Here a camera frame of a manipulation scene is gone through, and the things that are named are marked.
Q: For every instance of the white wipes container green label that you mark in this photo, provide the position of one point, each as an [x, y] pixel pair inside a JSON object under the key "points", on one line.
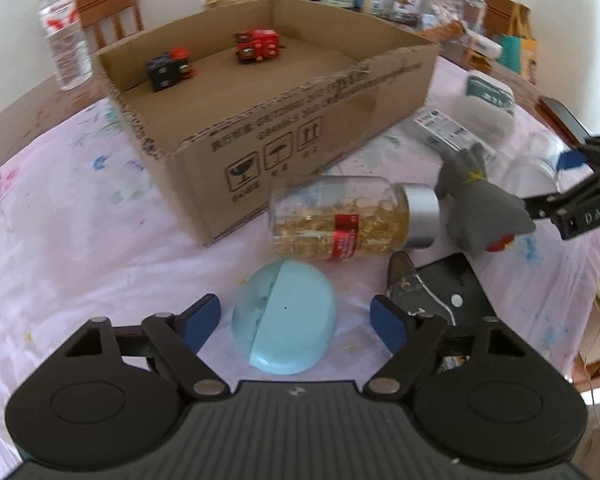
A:
{"points": [[487, 97]]}

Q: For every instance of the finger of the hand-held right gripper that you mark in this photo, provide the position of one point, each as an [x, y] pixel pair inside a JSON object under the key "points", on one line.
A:
{"points": [[575, 161], [542, 206]]}

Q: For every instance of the grey toy figure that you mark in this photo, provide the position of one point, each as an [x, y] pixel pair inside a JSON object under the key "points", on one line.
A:
{"points": [[480, 210]]}

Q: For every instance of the teal paper bag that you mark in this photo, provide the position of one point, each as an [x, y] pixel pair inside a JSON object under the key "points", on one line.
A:
{"points": [[517, 55]]}

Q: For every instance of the black metal hand tool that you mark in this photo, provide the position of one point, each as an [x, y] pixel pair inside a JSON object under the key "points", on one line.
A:
{"points": [[455, 285]]}

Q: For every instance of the pale blue round case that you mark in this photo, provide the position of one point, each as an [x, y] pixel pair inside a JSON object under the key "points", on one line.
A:
{"points": [[290, 315]]}

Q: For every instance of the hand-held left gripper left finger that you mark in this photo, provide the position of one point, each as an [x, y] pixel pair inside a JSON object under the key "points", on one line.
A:
{"points": [[202, 321]]}

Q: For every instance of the white tube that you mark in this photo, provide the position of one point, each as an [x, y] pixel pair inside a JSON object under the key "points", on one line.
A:
{"points": [[482, 44]]}

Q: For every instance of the clear plastic jar black lid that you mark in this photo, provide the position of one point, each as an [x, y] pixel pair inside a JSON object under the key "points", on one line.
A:
{"points": [[455, 0]]}

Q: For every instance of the clear plastic water bottle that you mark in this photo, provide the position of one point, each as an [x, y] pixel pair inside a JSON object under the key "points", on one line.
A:
{"points": [[65, 35]]}

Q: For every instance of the black and red toy car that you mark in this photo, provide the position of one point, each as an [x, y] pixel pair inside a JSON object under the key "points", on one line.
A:
{"points": [[167, 70]]}

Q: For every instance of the barcode label packet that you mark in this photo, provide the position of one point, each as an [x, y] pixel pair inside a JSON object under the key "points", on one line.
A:
{"points": [[445, 130]]}

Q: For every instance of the wooden chair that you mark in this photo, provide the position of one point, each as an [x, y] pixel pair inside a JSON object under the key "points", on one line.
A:
{"points": [[112, 5], [500, 10]]}

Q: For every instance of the floral pink tablecloth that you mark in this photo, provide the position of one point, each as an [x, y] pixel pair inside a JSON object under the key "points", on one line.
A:
{"points": [[80, 210]]}

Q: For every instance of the dark phone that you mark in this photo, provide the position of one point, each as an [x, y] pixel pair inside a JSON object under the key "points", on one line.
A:
{"points": [[565, 117]]}

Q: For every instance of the clear capsule bottle silver cap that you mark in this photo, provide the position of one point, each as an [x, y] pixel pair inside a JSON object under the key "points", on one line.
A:
{"points": [[350, 215]]}

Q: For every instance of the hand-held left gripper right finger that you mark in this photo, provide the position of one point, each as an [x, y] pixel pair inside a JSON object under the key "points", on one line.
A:
{"points": [[387, 326]]}

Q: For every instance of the brown cardboard box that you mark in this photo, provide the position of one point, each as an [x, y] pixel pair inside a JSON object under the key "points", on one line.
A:
{"points": [[260, 160]]}

